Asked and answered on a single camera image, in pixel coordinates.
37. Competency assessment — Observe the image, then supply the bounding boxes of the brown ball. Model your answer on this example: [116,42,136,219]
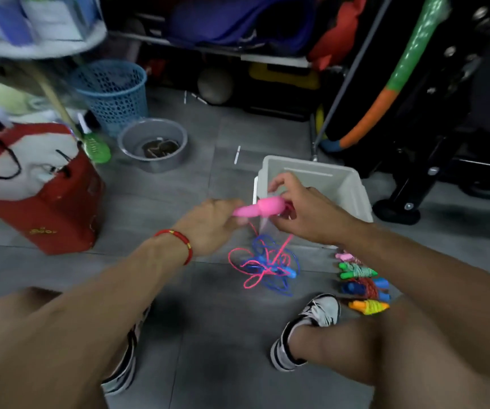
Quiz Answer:
[197,66,234,106]

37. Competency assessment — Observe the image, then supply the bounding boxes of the person's left shoe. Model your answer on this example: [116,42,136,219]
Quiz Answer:
[101,306,152,397]

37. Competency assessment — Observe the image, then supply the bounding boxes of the blue mesh wastebasket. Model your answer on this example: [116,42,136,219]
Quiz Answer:
[68,59,148,137]

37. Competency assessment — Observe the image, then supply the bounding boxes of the person's right hand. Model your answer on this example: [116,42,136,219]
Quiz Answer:
[268,172,367,248]

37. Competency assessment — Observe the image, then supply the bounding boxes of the person's right shoe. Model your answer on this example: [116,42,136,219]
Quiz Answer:
[269,293,342,373]

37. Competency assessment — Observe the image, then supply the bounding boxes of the white oval side table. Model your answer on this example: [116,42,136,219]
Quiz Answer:
[0,20,109,137]

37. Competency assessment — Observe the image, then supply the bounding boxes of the person's left hand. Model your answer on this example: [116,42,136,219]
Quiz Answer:
[172,198,248,258]

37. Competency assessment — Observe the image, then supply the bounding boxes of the person's left leg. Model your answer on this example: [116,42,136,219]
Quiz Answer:
[0,287,152,409]

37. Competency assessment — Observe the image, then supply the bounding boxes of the red paper bag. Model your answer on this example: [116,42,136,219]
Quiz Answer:
[0,122,105,256]

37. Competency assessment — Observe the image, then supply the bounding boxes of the white cable bundle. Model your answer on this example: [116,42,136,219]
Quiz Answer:
[36,164,65,183]

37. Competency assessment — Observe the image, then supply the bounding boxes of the blue folded mat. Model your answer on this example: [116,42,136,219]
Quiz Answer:
[164,0,318,52]

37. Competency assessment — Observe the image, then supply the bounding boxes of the pink thin cord jump rope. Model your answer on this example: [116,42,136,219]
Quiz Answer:
[227,196,297,291]

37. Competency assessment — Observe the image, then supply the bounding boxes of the orange handle jump rope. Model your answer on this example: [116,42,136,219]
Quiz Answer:
[348,299,390,316]

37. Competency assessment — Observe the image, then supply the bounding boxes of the person's right forearm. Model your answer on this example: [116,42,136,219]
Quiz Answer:
[351,225,490,397]

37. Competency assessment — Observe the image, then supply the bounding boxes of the brown tangled strap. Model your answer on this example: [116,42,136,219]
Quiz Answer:
[141,138,181,160]

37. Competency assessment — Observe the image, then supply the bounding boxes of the green braided jump rope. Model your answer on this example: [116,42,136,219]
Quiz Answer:
[338,261,378,281]

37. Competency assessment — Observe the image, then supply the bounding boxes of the green spray bottle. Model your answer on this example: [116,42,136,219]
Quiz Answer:
[76,112,113,165]

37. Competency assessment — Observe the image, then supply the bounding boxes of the multicoloured hula hoop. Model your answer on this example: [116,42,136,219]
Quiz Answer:
[319,0,450,153]

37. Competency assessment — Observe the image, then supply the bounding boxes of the grey plastic storage bin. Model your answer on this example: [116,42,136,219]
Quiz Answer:
[252,155,374,248]

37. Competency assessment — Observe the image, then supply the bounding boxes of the black weight machine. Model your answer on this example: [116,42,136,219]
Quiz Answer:
[326,0,490,226]

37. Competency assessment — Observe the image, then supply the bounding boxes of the blue cup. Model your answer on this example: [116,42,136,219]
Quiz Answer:
[0,0,33,45]

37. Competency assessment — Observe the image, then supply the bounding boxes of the yellow flat board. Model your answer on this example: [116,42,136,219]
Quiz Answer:
[248,62,321,90]

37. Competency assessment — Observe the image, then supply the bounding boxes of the grey plastic basin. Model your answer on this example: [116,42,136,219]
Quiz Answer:
[117,118,189,174]

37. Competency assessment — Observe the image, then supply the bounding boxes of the clear plastic bag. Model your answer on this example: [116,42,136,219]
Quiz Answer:
[0,76,80,124]

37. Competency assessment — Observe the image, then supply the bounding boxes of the person's left forearm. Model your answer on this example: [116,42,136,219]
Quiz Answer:
[0,233,193,409]

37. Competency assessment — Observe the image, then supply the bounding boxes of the blue foam handle skipping rope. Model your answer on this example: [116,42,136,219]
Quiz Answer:
[340,277,391,302]

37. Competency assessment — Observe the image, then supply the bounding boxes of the orange red fabric bag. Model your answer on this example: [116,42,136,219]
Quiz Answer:
[306,0,369,72]

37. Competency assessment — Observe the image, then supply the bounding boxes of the person's shoe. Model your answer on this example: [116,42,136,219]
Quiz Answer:
[269,293,342,373]
[101,306,152,397]

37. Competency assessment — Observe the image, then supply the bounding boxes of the person's right leg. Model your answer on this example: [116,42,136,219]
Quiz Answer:
[287,293,490,409]

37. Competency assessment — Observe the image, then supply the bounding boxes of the person's leg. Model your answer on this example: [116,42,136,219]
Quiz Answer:
[0,287,152,409]
[287,293,490,409]

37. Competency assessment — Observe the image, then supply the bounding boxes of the red string bracelet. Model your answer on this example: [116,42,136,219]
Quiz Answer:
[154,228,194,266]

